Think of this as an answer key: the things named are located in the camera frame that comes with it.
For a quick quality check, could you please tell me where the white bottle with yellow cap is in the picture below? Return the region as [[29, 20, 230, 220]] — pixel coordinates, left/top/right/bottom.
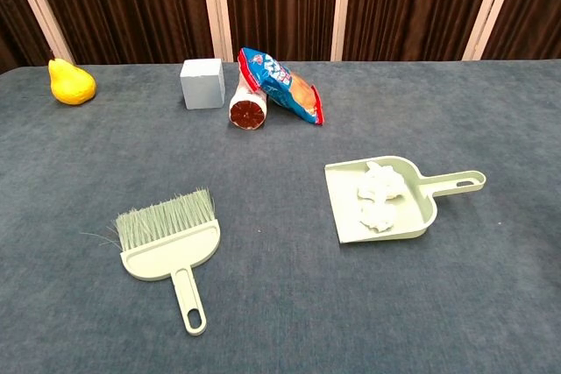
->
[[229, 75, 269, 131]]

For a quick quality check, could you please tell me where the green plastic dustpan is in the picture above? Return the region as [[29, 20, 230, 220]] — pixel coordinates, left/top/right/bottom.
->
[[324, 155, 487, 244]]

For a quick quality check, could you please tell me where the light blue cube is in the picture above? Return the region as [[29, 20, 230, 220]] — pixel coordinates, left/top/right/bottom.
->
[[179, 58, 226, 110]]

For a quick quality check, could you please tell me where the green hand broom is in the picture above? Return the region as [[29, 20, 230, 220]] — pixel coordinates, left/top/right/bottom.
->
[[80, 187, 222, 336]]

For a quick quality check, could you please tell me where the white partition post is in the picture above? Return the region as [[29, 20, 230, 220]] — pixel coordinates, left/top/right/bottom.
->
[[462, 0, 525, 61], [199, 0, 234, 63], [4, 0, 75, 65], [330, 0, 354, 62]]

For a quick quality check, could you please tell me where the yellow pear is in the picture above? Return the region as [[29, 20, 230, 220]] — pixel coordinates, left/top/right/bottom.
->
[[47, 58, 97, 106]]

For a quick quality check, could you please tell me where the blue felt table mat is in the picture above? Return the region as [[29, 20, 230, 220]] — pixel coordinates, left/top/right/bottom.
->
[[0, 58, 561, 374]]

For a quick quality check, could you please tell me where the blue red snack bag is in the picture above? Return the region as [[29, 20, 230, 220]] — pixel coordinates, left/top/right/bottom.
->
[[238, 46, 326, 126]]

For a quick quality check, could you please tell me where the white paper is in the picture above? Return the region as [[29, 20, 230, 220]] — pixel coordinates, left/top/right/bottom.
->
[[357, 161, 407, 233]]

